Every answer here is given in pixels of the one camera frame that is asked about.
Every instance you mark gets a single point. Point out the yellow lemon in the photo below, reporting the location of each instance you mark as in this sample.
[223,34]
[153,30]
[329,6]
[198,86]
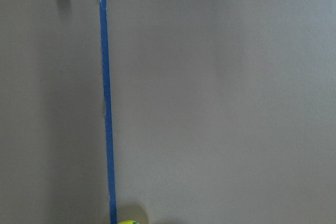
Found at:
[128,222]

